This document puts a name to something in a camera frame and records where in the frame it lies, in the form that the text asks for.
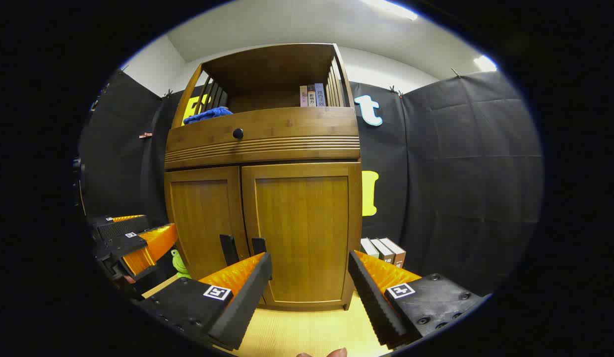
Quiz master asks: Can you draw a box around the blue cloth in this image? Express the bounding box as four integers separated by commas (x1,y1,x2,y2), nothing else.
183,106,233,125

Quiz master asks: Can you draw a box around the wooden cabinet drawer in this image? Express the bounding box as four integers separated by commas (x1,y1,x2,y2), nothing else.
164,106,361,170

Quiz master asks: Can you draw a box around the grey standing book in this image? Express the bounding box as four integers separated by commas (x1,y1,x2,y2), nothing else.
370,238,396,263

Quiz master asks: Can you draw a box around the green toy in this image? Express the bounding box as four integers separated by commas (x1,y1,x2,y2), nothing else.
171,249,191,279

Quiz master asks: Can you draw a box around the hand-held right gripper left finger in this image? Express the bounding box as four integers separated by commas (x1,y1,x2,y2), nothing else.
138,252,273,352

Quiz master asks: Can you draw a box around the brown standing book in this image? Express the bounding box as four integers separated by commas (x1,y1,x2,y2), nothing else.
380,238,407,268

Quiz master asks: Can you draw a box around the wooden double-door shoe cabinet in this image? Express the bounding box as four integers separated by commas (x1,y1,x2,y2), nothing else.
163,43,363,311

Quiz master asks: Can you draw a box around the black backdrop cloth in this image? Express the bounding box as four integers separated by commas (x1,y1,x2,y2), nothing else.
78,69,543,298

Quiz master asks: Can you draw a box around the wooden shoe cabinet door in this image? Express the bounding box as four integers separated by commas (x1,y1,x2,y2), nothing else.
242,163,355,305
164,166,250,281

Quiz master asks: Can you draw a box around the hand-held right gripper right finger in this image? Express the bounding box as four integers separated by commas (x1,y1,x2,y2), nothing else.
348,250,486,350

